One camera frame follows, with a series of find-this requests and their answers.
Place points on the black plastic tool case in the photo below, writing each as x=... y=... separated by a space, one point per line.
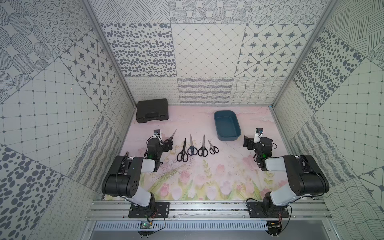
x=151 y=110

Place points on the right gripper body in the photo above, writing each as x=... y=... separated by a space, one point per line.
x=251 y=144

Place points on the white slotted cable duct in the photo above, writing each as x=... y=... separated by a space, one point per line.
x=236 y=225

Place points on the black handled steel scissors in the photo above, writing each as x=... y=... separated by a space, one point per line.
x=203 y=152

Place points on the right small circuit board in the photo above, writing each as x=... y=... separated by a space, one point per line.
x=274 y=228

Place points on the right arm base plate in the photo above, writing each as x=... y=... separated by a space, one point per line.
x=258 y=210

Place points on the left green circuit board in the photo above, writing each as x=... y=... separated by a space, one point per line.
x=145 y=229

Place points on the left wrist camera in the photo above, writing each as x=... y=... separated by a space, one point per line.
x=157 y=134

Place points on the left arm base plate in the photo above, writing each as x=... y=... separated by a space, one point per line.
x=154 y=210

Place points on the teal plastic storage box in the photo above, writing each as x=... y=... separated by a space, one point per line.
x=227 y=125

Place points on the small black handled scissors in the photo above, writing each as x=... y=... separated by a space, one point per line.
x=213 y=149

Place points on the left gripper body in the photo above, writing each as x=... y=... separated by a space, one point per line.
x=166 y=144

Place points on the all black scissors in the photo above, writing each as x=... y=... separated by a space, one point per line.
x=183 y=155

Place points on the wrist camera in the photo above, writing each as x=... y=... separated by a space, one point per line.
x=157 y=134
x=258 y=134

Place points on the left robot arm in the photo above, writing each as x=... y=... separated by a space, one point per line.
x=123 y=177

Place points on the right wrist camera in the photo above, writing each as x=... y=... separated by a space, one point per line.
x=258 y=134

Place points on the aluminium rail frame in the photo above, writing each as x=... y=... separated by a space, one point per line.
x=207 y=210

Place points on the blue handled scissors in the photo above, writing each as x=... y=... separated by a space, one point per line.
x=192 y=150

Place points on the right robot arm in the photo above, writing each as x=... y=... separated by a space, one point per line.
x=305 y=178

